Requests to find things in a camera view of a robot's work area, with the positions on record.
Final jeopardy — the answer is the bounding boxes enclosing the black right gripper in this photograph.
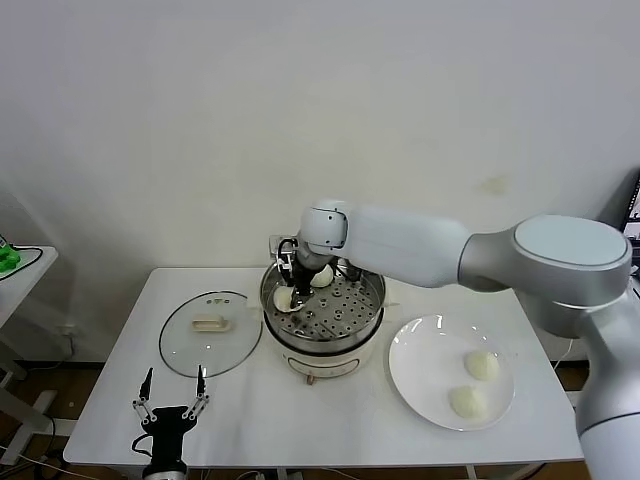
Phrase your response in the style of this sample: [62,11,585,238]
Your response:
[276,252,314,311]

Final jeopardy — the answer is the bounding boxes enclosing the white steamed baozi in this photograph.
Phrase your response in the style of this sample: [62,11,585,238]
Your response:
[272,285,301,314]
[463,349,501,383]
[448,384,490,419]
[309,264,334,290]

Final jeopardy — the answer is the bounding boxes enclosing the thin black cable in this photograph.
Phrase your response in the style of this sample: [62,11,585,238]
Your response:
[10,243,45,274]

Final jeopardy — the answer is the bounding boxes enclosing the cream electric cooking pot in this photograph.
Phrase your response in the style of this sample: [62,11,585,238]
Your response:
[254,307,396,387]

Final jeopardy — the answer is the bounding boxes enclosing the large white round plate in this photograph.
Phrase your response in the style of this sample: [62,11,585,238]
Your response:
[388,313,516,432]

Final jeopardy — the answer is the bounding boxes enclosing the round glass pot lid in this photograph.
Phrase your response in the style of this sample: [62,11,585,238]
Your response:
[158,291,265,379]

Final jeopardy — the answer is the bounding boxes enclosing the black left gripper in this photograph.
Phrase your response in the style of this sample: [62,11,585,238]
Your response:
[131,364,211,467]

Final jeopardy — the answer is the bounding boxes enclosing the green plastic bottle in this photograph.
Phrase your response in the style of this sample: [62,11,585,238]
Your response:
[0,232,24,274]

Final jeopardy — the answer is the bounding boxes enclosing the stainless steel steamer basket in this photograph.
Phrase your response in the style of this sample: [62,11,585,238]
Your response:
[247,243,404,351]

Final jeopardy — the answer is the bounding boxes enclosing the white side table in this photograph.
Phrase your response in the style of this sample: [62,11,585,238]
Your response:
[0,245,76,454]

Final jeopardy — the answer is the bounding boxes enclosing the white charging cable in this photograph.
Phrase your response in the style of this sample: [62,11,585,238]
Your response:
[552,337,576,371]

